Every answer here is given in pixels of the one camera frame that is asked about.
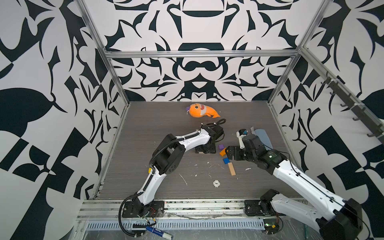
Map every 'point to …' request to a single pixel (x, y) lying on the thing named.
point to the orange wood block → (222, 153)
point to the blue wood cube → (226, 160)
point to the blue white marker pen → (159, 232)
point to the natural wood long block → (232, 168)
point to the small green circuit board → (271, 225)
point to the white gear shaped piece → (216, 183)
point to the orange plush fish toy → (197, 110)
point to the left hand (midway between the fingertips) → (209, 149)
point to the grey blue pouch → (262, 134)
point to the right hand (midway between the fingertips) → (233, 149)
